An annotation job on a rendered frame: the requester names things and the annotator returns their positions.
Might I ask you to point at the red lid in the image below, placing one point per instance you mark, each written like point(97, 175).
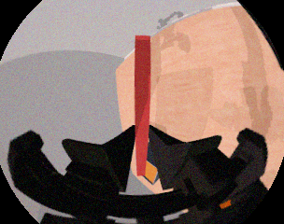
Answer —
point(142, 101)

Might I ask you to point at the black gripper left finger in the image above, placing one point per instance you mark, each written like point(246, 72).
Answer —
point(115, 155)

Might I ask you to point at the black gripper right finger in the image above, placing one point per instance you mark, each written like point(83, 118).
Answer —
point(171, 154)

